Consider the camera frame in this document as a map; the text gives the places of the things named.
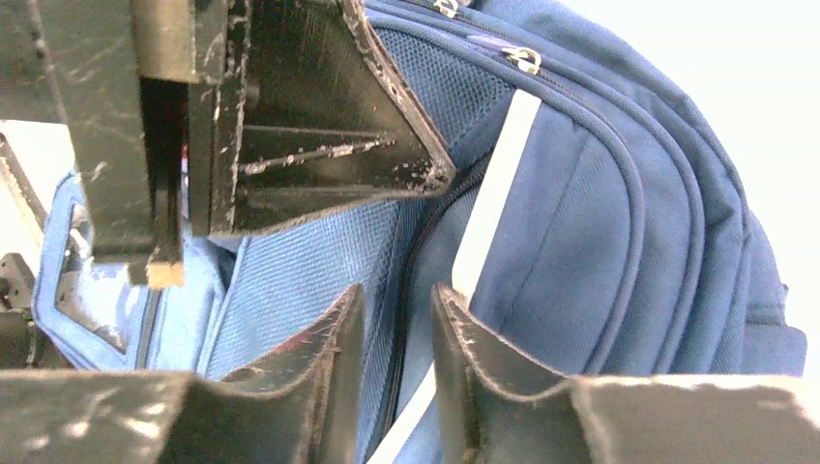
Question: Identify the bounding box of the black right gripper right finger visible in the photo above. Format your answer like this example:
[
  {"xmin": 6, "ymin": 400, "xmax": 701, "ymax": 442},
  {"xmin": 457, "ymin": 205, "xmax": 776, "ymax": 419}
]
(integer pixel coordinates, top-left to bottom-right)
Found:
[{"xmin": 432, "ymin": 284, "xmax": 819, "ymax": 463}]

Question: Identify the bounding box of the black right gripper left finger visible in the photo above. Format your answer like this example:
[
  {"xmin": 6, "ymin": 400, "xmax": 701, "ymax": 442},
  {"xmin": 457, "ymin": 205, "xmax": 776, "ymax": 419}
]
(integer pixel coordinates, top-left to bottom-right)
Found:
[{"xmin": 1, "ymin": 284, "xmax": 365, "ymax": 463}]

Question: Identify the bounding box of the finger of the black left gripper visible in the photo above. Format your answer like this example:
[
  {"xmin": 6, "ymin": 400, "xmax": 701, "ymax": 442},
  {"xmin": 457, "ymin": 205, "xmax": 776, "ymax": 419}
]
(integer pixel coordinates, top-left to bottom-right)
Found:
[{"xmin": 189, "ymin": 1, "xmax": 455, "ymax": 237}]

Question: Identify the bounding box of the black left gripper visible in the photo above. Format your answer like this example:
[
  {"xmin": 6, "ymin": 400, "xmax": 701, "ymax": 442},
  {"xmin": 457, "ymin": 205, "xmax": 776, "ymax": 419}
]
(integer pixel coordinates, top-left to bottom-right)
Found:
[{"xmin": 1, "ymin": 1, "xmax": 229, "ymax": 288}]

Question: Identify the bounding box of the navy blue student backpack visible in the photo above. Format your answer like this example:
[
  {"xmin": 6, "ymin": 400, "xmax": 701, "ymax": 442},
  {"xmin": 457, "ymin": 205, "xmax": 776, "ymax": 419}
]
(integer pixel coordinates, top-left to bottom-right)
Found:
[{"xmin": 33, "ymin": 1, "xmax": 806, "ymax": 463}]

